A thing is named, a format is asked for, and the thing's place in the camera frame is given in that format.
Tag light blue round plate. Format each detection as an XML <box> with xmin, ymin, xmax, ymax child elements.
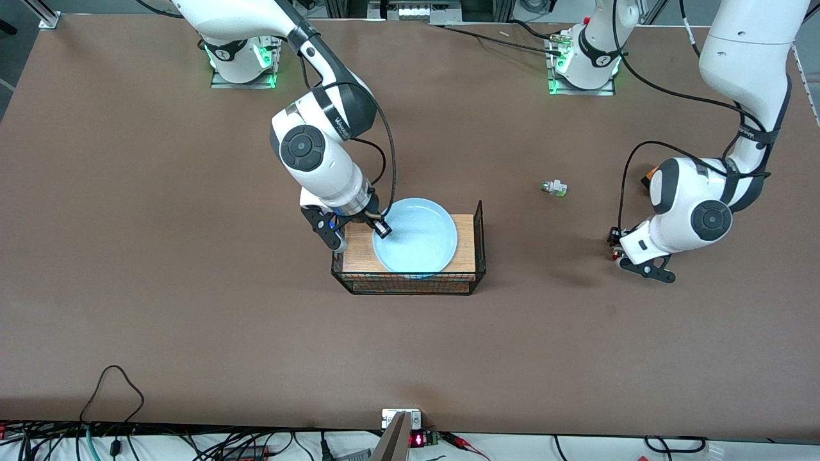
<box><xmin>372</xmin><ymin>197</ymin><xmax>459</xmax><ymax>278</ymax></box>

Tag black wire basket rack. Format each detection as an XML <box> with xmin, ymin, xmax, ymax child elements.
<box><xmin>331</xmin><ymin>199</ymin><xmax>487</xmax><ymax>296</ymax></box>

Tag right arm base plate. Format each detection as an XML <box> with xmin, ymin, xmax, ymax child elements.
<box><xmin>209</xmin><ymin>24</ymin><xmax>284</xmax><ymax>90</ymax></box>

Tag white mount bracket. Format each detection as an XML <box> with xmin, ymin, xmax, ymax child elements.
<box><xmin>381</xmin><ymin>408</ymin><xmax>424</xmax><ymax>430</ymax></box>

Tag red clip lead wires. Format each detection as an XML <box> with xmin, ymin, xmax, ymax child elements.
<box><xmin>441</xmin><ymin>432</ymin><xmax>493</xmax><ymax>461</ymax></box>

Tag short black table cable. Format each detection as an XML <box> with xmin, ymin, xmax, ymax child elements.
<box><xmin>510</xmin><ymin>19</ymin><xmax>564</xmax><ymax>42</ymax></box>

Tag aluminium frame corner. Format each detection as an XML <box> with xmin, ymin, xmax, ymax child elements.
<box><xmin>22</xmin><ymin>0</ymin><xmax>62</xmax><ymax>30</ymax></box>

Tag black power adapter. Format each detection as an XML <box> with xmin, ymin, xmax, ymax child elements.
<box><xmin>220</xmin><ymin>444</ymin><xmax>271</xmax><ymax>460</ymax></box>

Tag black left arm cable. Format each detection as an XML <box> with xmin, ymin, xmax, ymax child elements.
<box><xmin>611</xmin><ymin>0</ymin><xmax>780</xmax><ymax>239</ymax></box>

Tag black coiled cable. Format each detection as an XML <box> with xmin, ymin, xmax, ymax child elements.
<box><xmin>643</xmin><ymin>435</ymin><xmax>709</xmax><ymax>455</ymax></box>

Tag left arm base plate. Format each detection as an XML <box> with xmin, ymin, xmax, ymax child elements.
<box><xmin>545</xmin><ymin>31</ymin><xmax>618</xmax><ymax>97</ymax></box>

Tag thin black looped cable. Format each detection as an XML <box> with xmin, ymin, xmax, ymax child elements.
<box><xmin>79</xmin><ymin>364</ymin><xmax>145</xmax><ymax>426</ymax></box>

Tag long black table cable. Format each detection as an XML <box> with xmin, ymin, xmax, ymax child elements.
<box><xmin>428</xmin><ymin>22</ymin><xmax>557</xmax><ymax>54</ymax></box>

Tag wooden board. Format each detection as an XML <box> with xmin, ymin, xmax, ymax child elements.
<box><xmin>343</xmin><ymin>213</ymin><xmax>477</xmax><ymax>273</ymax></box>

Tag grey camera mount bar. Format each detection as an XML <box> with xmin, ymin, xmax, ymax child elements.
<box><xmin>370</xmin><ymin>411</ymin><xmax>413</xmax><ymax>461</ymax></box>

